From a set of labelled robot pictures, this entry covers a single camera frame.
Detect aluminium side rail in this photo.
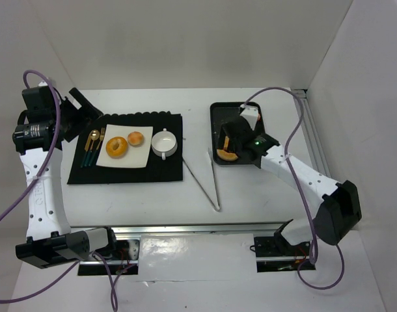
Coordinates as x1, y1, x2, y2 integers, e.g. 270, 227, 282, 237
291, 88, 349, 231

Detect steel serving tongs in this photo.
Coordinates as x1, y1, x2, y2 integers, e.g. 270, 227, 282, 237
182, 148, 222, 213

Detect black baking tray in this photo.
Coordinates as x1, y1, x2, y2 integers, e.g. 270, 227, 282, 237
210, 102, 265, 166

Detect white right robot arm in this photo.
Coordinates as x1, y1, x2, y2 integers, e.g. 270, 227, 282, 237
219, 117, 362, 246

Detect pale orange ring doughnut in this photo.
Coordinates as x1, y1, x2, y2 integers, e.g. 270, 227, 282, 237
216, 136, 238, 162

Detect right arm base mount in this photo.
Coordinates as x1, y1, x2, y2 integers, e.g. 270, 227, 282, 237
249, 236, 315, 273

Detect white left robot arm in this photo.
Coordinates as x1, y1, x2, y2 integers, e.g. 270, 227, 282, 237
12, 86, 117, 269

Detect white square plate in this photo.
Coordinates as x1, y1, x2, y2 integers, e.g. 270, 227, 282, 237
95, 124, 153, 168

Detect white two-handled soup bowl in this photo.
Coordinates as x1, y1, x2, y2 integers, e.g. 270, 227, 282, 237
151, 128, 178, 161

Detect gold fork teal handle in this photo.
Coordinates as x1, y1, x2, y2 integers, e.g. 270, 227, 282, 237
87, 127, 105, 167

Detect small round bun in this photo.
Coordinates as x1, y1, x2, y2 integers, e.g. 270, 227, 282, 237
128, 131, 144, 147

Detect aluminium table edge rail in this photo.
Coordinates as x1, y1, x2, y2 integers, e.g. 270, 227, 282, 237
112, 222, 282, 235

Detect dark orange ring doughnut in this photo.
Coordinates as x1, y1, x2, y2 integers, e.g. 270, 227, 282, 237
105, 136, 128, 159

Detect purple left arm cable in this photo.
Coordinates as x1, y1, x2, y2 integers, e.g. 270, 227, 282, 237
0, 70, 118, 311

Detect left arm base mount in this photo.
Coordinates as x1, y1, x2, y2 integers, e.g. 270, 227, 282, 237
77, 235, 141, 277

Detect gold knife teal handle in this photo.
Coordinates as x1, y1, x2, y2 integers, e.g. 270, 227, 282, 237
80, 134, 92, 168

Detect gold spoon teal handle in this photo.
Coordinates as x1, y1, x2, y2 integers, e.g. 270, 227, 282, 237
83, 129, 100, 167

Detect black cloth placemat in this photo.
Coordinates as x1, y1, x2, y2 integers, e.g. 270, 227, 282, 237
67, 111, 183, 185

